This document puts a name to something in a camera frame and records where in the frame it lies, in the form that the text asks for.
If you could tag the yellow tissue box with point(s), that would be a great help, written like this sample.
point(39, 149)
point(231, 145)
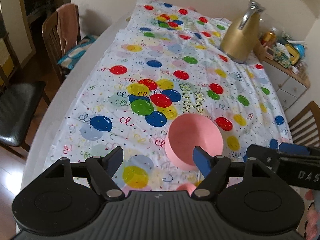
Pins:
point(293, 52)

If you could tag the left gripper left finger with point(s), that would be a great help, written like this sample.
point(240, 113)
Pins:
point(101, 170)

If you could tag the pink heart-shaped dish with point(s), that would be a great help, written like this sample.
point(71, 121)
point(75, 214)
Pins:
point(189, 187)

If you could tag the gold thermos jug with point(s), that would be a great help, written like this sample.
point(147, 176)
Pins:
point(242, 35)

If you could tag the wooden chair with towel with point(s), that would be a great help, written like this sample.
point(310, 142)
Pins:
point(52, 43)

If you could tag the pink bowl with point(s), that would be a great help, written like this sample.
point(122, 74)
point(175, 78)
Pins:
point(185, 133)

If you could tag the wooden chair black seat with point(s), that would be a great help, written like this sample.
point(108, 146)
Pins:
point(18, 106)

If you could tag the white drawer cabinet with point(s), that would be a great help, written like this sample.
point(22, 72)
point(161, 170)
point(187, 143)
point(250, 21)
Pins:
point(289, 86)

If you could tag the wooden chair right side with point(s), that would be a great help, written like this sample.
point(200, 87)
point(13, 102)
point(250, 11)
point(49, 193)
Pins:
point(305, 126)

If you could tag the striped seat cushion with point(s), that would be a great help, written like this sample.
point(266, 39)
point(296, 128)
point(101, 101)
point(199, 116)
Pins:
point(70, 59)

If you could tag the balloon pattern tablecloth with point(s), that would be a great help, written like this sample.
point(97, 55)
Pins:
point(164, 64)

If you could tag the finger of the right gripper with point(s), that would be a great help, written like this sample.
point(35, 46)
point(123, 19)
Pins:
point(298, 151)
point(270, 157)

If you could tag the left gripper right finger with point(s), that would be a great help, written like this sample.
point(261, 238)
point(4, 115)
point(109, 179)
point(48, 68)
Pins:
point(214, 170)

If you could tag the blue globe ball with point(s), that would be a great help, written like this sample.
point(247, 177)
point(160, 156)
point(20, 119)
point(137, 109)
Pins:
point(300, 48)

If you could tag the pink towel on chair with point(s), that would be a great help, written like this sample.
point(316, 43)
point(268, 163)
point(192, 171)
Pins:
point(67, 26)

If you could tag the person's right hand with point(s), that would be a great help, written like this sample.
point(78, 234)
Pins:
point(312, 218)

